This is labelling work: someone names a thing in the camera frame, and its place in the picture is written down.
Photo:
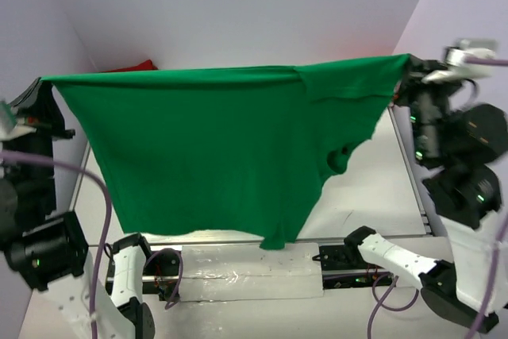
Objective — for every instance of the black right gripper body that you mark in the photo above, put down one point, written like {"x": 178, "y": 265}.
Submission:
{"x": 424, "y": 101}

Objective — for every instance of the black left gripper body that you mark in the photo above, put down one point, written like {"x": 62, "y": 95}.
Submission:
{"x": 48, "y": 124}

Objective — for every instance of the green t-shirt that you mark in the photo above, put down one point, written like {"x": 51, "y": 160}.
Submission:
{"x": 247, "y": 149}

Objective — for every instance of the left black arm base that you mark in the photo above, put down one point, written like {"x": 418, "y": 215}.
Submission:
{"x": 163, "y": 274}

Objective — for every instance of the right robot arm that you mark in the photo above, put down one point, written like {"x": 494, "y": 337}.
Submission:
{"x": 458, "y": 146}

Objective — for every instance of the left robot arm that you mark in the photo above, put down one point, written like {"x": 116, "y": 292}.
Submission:
{"x": 49, "y": 249}

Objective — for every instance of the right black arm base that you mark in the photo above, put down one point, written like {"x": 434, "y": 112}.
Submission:
{"x": 342, "y": 270}

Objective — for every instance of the red folded t-shirt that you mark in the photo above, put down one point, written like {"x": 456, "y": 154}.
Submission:
{"x": 146, "y": 65}

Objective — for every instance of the silver taped cover plate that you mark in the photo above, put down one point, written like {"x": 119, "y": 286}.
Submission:
{"x": 246, "y": 272}

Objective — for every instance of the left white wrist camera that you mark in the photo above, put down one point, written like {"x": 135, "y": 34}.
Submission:
{"x": 10, "y": 128}

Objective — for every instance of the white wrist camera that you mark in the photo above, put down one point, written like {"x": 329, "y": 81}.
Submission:
{"x": 10, "y": 128}
{"x": 466, "y": 59}

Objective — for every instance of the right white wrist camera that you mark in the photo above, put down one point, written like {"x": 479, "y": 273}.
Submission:
{"x": 466, "y": 59}

